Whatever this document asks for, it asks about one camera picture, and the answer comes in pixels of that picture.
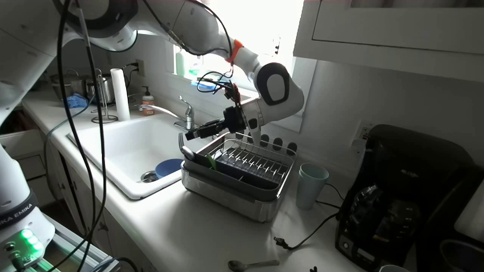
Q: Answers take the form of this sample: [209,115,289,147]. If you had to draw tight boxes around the aluminium robot cart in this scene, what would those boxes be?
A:
[29,216,121,272]

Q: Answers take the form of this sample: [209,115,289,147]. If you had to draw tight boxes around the white kitchen sink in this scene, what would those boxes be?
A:
[65,111,216,203]

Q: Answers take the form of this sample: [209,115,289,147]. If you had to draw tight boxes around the black coffee maker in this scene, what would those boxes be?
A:
[334,124,478,271]

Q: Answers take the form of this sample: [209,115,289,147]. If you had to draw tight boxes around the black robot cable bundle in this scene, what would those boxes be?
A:
[42,0,239,272]

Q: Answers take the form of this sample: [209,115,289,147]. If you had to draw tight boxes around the stainless steel dish rack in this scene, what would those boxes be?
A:
[180,130,300,226]

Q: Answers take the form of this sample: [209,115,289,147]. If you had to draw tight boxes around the white paper towel roll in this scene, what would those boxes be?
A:
[109,67,132,123]

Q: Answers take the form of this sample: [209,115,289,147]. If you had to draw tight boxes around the white base cabinets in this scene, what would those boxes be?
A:
[9,108,157,272]

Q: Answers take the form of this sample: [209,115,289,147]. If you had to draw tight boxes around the dark utensil holder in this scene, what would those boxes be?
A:
[183,148,284,192]

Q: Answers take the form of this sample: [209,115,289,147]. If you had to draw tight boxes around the clear glass jar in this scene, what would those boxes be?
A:
[50,73,85,102]

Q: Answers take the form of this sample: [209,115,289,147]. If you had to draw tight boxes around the orange cable strap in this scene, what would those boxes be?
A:
[227,40,245,67]

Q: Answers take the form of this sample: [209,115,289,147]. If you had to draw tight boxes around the white upper cabinet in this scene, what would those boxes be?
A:
[294,0,484,87]

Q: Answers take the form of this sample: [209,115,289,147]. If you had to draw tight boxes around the white wall outlet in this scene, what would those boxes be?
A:
[130,59,145,77]
[351,120,375,153]

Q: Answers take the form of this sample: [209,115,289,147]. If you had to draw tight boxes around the crumpled blue rag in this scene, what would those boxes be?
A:
[62,93,89,111]

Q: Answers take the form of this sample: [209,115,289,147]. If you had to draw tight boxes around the green soap pump bottle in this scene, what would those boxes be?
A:
[173,47,188,77]

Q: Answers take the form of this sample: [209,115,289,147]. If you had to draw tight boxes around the white framed window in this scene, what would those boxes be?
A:
[160,0,319,133]

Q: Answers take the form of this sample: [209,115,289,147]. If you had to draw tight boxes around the dark countertop appliance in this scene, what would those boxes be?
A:
[421,168,484,272]

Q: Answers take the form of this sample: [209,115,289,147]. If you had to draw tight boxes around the orange soap pump bottle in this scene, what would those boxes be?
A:
[139,85,157,118]

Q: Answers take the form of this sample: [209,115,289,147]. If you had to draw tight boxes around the metal paper towel holder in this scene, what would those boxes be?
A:
[89,67,123,126]

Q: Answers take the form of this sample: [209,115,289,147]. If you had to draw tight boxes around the pale teal cup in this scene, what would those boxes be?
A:
[295,164,331,212]

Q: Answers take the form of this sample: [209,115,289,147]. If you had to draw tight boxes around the small green plastic piece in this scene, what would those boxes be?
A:
[204,153,219,173]

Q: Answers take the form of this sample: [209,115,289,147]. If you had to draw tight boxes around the blue bowl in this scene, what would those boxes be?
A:
[154,158,186,182]

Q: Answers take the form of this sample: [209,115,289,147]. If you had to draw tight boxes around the black power cable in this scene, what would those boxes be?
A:
[272,182,350,253]

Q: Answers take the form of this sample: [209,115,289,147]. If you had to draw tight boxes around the chrome sink faucet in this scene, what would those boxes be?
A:
[150,96,197,133]

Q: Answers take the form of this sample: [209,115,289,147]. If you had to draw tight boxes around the steel sink drain strainer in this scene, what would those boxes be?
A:
[139,170,159,185]

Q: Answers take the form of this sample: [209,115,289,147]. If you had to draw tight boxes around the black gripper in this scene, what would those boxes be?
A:
[185,103,251,144]

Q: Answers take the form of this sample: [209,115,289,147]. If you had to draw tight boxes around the grey scoop with handle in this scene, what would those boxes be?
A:
[227,257,281,272]

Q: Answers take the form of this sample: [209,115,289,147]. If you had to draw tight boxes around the silver spoon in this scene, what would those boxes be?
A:
[177,132,197,162]

